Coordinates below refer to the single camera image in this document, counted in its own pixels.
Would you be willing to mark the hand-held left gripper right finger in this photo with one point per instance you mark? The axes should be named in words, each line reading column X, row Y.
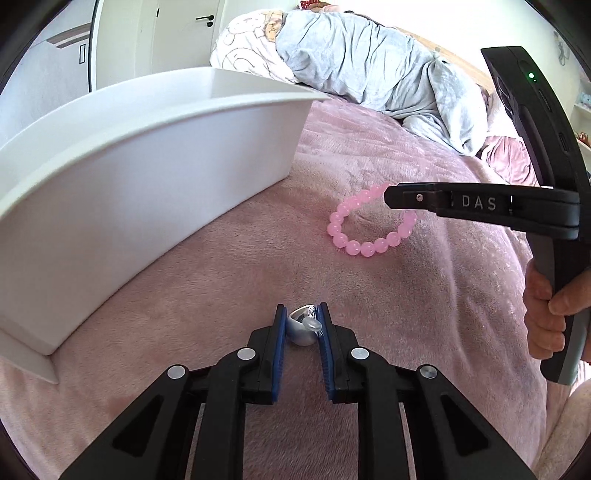
column 325, row 350

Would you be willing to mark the person's right hand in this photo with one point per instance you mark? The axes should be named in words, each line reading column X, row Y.
column 538, row 318

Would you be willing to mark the white plastic storage box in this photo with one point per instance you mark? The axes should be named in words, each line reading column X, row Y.
column 138, row 184

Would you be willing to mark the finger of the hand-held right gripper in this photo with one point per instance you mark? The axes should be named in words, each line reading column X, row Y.
column 461, row 201
column 554, row 227

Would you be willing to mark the grey blanket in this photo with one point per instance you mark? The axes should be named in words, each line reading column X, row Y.
column 369, row 69

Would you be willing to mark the person's right forearm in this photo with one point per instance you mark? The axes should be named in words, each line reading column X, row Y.
column 572, row 438

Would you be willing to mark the pink velvet pillow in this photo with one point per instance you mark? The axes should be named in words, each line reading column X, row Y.
column 512, row 157

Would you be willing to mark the white door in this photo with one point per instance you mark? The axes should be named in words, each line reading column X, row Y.
column 184, row 27

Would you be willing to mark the grey wardrobe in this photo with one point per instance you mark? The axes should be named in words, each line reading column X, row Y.
column 55, row 69

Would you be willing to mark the wooden headboard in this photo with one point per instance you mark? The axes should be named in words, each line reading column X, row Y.
column 475, row 69

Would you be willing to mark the white wall shelf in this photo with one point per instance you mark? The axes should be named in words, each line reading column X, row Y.
column 582, row 120

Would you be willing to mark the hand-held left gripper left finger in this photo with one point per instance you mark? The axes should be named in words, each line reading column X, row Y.
column 278, row 350

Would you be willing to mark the red bow plush toy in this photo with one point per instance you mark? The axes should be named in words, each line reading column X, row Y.
column 307, row 4

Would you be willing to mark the white patterned pillow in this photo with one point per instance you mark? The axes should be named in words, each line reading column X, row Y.
column 244, row 50

